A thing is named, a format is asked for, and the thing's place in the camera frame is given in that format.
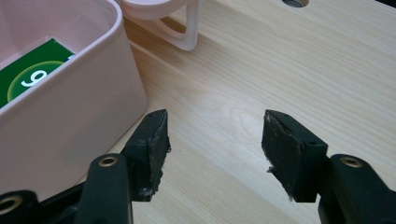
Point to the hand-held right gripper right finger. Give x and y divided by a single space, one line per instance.
292 155

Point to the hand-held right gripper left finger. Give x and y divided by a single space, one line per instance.
149 155

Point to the pink storage box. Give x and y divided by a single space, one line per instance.
77 124

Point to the green and white carton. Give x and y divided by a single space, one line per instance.
28 71

